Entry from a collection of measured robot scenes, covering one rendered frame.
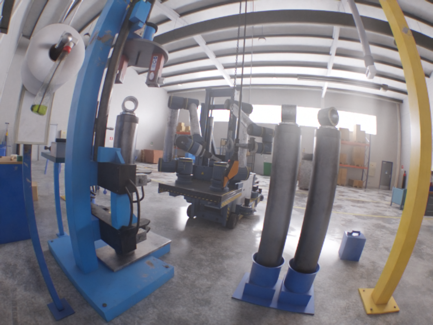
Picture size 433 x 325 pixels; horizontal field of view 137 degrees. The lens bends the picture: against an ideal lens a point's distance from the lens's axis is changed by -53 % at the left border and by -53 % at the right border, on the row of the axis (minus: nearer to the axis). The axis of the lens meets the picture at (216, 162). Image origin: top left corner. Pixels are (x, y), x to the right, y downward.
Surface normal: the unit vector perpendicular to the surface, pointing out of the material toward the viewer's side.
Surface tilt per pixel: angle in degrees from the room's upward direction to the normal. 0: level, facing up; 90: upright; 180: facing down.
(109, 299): 0
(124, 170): 90
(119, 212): 90
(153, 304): 0
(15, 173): 90
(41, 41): 90
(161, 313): 0
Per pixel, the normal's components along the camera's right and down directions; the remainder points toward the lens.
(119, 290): 0.10, -0.99
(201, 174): -0.40, 0.00
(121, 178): 0.91, 0.11
